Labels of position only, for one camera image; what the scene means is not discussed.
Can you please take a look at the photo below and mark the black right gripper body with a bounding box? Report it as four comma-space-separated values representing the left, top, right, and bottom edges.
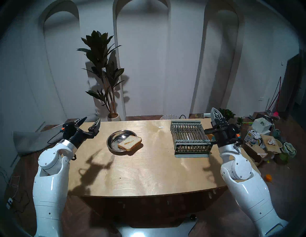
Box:
204, 125, 241, 147

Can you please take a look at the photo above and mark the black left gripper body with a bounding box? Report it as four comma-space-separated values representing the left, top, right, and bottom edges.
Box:
61, 121, 93, 148

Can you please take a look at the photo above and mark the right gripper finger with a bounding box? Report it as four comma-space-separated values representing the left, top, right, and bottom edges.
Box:
210, 107, 219, 128
215, 108, 228, 126

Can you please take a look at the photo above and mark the round metal plate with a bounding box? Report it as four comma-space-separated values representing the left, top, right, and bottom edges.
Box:
107, 130, 137, 153

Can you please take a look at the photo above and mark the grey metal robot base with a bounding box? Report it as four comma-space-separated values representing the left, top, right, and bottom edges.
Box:
114, 215, 197, 237

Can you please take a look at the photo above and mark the slice of white bread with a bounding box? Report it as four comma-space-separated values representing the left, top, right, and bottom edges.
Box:
117, 135, 142, 151

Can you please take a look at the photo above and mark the small bushy potted plant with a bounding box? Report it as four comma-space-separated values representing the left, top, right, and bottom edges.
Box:
219, 108, 236, 121

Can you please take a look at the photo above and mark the white printed carton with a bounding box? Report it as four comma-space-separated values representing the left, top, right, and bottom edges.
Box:
244, 130, 260, 145

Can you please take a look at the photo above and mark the grey rack with metal bars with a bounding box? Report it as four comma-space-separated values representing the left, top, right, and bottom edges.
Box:
170, 120, 213, 158

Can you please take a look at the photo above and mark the brown cardboard box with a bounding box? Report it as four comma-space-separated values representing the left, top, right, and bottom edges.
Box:
243, 141, 268, 166

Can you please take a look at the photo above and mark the white square box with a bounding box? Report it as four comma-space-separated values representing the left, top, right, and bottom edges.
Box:
251, 118, 273, 135

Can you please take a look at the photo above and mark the rolled grey mat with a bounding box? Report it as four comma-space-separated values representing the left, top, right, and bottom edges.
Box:
12, 113, 99, 157

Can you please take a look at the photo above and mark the wooden cutting board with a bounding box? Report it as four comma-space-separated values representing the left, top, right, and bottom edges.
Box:
261, 134, 282, 154

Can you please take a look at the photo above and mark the tall potted plant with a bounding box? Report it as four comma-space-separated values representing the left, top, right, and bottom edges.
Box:
76, 30, 125, 122

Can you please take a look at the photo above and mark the dark door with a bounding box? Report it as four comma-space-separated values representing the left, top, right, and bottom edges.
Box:
279, 49, 306, 120

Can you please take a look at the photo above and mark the red handled broom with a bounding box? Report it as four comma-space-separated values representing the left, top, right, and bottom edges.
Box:
267, 76, 282, 117

